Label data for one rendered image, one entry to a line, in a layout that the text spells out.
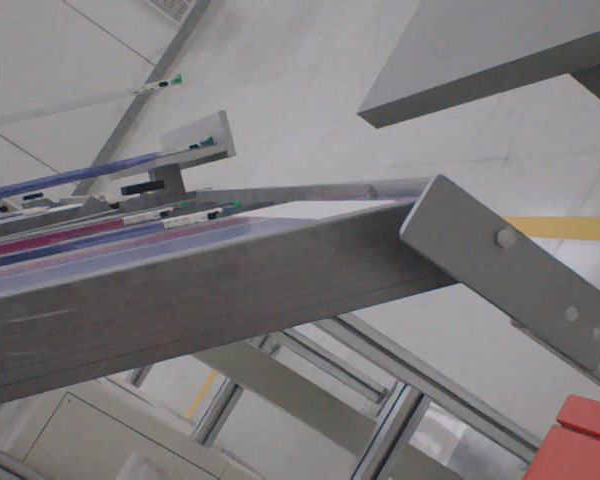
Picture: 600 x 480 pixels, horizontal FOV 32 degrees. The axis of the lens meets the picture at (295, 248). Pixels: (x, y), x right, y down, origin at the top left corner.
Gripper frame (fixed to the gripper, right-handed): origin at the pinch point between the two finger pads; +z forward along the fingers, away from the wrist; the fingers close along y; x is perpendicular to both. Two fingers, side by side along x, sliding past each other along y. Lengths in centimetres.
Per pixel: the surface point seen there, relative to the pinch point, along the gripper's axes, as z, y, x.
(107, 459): 65, -55, 12
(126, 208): 16.0, 23.2, 11.9
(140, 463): 47, 27, 5
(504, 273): 24, 96, 19
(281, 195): 18, 58, 20
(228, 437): 87, -121, 53
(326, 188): 17, 70, 20
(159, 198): 15.8, 23.6, 16.2
